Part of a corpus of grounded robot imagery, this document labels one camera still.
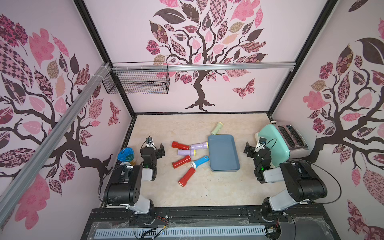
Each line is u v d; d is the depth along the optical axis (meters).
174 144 0.98
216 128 1.09
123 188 0.45
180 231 0.70
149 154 0.72
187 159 0.91
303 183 0.46
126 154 0.86
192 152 0.94
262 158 0.70
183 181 0.83
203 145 0.98
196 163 0.89
